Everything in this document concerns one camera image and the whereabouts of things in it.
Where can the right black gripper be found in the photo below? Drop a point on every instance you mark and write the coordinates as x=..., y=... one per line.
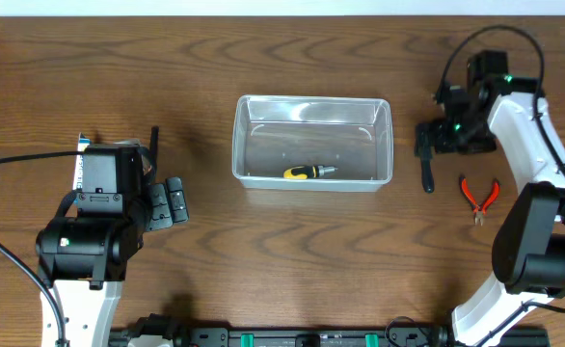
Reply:
x=427, y=137

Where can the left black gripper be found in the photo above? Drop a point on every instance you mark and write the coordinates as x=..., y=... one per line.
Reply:
x=168, y=203

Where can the thin black yellow screwdriver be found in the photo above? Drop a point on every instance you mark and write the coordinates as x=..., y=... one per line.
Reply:
x=427, y=178

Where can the small black orange hammer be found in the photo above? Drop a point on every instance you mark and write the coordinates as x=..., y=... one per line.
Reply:
x=151, y=154

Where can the blue white screwdriver box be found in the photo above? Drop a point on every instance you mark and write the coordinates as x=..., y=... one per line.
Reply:
x=82, y=143

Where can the stubby yellow black screwdriver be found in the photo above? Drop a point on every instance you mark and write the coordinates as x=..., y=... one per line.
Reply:
x=308, y=172

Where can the clear plastic container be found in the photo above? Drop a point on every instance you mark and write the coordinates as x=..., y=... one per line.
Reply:
x=273, y=133

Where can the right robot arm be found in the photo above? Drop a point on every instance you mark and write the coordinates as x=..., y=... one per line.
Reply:
x=528, y=253

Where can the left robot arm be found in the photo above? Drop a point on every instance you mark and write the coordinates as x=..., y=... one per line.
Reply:
x=83, y=259

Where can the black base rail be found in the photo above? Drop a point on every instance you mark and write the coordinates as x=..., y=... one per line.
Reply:
x=157, y=330

